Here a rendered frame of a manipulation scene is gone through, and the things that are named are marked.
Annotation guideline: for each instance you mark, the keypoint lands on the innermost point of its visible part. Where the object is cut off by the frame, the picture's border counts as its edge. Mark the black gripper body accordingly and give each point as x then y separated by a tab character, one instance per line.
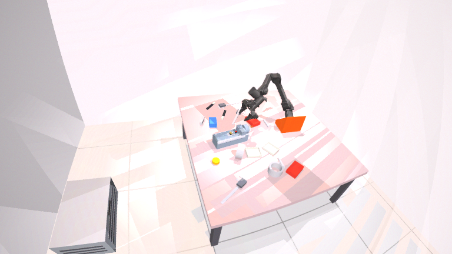
253	109

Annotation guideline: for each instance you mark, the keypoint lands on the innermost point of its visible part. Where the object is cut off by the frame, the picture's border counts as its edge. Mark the blue block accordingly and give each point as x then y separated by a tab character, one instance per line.
212	122

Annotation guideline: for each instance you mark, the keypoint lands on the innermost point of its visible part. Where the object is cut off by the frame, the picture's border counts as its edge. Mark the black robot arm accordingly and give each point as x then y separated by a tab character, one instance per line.
257	94

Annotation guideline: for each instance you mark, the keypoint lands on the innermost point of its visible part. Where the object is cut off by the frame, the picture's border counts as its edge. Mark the grey hollow cylinder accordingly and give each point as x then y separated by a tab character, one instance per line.
240	150
275	173

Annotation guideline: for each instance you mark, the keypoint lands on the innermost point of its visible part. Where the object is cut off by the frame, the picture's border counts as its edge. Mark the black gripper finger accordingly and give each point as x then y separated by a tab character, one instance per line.
249	117
243	108

